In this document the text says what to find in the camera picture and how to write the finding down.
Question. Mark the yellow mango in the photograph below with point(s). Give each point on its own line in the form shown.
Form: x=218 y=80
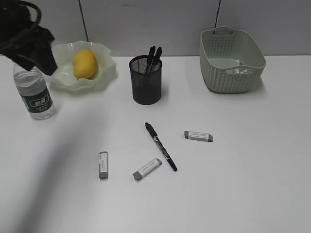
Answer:
x=84 y=64

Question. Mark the grey white eraser middle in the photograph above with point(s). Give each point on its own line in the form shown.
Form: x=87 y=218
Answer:
x=147 y=169

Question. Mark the pale green wavy plate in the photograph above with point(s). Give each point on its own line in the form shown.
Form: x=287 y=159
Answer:
x=63 y=77

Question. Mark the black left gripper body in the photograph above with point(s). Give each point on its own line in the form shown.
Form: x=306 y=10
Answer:
x=20 y=33

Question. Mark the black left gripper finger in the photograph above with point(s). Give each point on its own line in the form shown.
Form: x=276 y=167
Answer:
x=44 y=60

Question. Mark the grey white eraser right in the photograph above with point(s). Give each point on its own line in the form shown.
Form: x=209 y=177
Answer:
x=198 y=136

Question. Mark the grey white eraser left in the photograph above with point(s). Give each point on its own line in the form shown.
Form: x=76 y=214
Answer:
x=103 y=164

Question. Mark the pale green woven basket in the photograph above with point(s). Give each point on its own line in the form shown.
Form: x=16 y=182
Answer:
x=218 y=48

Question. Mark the grey white eraser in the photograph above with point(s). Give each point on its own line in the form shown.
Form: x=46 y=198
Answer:
x=147 y=169
x=198 y=136
x=103 y=164

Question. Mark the black marker pen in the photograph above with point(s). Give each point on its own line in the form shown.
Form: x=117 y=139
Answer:
x=157 y=141
x=150 y=58
x=156 y=59

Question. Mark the waste paper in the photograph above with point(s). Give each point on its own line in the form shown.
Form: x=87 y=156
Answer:
x=236 y=63

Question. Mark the clear water bottle green label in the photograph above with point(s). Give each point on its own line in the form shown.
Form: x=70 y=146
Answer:
x=33 y=91

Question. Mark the black mesh pen holder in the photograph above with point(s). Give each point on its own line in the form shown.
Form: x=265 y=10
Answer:
x=146 y=87

